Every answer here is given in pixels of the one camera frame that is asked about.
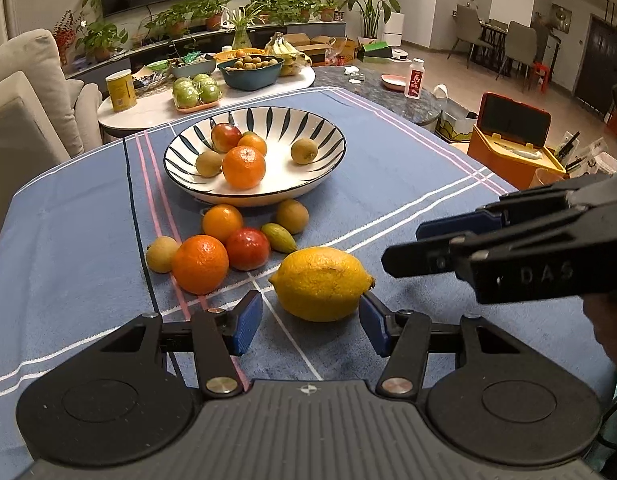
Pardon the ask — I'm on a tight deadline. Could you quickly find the dark marble coffee table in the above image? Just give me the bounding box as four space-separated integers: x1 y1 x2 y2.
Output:
308 62 449 133

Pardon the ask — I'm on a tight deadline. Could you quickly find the dark blue bowl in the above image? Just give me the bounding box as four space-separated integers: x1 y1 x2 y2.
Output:
217 56 285 92

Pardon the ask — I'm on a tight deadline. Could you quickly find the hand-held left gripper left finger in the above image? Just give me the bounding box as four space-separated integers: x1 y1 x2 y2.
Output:
83 290 263 397

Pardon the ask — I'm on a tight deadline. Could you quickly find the pile of snack packets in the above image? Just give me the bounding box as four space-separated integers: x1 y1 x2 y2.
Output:
131 71 175 95

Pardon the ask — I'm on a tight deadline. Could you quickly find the orange plastic case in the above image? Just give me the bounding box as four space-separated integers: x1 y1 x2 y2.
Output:
467 92 570 190

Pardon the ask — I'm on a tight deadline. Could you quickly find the person's right hand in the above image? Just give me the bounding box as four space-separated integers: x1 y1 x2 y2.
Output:
583 294 617 376

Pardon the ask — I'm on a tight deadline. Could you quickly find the small red apple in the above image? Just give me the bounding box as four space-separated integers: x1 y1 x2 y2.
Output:
210 123 243 154
225 227 272 271

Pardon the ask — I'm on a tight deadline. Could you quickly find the green box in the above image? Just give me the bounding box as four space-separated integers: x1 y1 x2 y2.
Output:
361 42 393 64

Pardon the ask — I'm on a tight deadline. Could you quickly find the grey television cabinet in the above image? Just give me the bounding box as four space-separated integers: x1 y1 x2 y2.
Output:
66 20 347 81

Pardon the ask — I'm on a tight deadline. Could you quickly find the tray of green apples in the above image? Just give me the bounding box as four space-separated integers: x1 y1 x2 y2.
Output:
172 73 222 111

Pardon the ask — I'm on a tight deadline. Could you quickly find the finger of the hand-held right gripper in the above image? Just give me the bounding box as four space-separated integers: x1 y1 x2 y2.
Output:
381 205 589 279
416 185 574 242

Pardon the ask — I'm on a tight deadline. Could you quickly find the white bottle red label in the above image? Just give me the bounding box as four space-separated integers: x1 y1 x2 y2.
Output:
405 58 426 99

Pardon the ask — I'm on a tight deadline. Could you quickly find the beige sofa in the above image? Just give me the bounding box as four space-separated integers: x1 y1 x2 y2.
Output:
0 28 104 261

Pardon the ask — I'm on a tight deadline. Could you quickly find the white paper bag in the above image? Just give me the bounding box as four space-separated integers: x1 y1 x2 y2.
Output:
433 84 478 143

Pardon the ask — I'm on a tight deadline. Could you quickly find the banana bunch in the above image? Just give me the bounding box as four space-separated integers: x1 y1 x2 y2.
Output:
263 32 313 77

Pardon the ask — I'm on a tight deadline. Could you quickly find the clear pen holder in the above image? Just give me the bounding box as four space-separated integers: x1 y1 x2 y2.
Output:
553 130 617 181

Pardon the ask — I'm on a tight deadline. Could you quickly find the grey dining chair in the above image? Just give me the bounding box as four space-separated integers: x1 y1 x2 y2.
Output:
496 20 539 81
447 4 494 68

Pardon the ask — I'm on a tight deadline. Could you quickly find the green glass vase with plant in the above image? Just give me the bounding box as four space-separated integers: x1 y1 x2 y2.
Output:
222 2 269 51

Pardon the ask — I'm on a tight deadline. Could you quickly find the red plastic stool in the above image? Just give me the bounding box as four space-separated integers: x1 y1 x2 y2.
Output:
531 62 552 93

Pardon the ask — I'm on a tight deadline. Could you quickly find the tall large-leaf plant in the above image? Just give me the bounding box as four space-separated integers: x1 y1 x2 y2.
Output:
339 0 402 47

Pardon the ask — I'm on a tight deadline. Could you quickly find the blue striped tablecloth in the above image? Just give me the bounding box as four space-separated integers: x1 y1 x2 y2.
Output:
0 87 617 480

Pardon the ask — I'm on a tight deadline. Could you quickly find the yellow can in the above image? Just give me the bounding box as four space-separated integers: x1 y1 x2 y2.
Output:
105 70 138 113

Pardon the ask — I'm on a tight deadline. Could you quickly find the mandarin orange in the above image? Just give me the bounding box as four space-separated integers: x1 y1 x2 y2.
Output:
222 145 267 190
171 234 230 295
201 203 244 245
237 131 268 157

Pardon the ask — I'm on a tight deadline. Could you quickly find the pile of longans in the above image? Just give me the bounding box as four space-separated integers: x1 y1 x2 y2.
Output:
223 55 279 72

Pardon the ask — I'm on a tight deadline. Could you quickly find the dark door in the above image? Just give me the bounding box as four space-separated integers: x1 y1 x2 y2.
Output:
573 14 617 116

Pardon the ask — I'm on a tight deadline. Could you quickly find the large yellow lemon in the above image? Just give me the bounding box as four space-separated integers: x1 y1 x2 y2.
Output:
268 246 377 323

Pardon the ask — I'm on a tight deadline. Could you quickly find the red berry branches vase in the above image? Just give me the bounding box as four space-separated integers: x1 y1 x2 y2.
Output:
52 9 84 66

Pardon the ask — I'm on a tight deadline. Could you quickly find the clear drinking glass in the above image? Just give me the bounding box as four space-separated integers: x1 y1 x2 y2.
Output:
533 167 572 195

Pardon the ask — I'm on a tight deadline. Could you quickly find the potted green plant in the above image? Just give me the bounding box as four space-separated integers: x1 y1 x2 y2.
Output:
138 2 192 41
188 0 234 32
246 0 289 26
283 0 322 23
76 20 129 63
316 0 345 23

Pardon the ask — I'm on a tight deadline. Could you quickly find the brown kiwi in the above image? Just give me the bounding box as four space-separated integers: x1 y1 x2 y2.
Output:
275 198 310 235

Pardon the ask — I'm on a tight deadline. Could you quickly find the white black-striped bowl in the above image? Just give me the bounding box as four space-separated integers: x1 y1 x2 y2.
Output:
163 106 347 208

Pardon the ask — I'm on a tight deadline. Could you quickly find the white air purifier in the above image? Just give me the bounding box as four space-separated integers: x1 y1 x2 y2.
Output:
383 11 406 47

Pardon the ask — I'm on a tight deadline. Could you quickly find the dark dining table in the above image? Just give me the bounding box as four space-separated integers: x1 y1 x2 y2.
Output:
476 19 514 68

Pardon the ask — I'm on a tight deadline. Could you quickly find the brown longan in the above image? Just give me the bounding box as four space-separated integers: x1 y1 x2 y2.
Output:
145 235 180 274

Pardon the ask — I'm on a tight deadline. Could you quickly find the small green mango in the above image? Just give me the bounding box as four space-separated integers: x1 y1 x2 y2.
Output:
260 223 298 254

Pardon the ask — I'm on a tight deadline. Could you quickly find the yellow basket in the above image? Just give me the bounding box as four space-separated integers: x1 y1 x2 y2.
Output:
214 48 266 61

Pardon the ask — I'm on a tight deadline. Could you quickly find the white round coffee table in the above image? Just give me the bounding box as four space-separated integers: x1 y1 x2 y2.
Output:
97 66 317 133

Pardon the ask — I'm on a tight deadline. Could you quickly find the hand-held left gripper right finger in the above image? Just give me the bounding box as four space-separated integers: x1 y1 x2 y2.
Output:
359 291 544 397

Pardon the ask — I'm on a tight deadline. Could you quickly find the teal plastic tray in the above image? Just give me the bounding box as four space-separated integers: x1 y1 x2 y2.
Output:
169 55 218 79

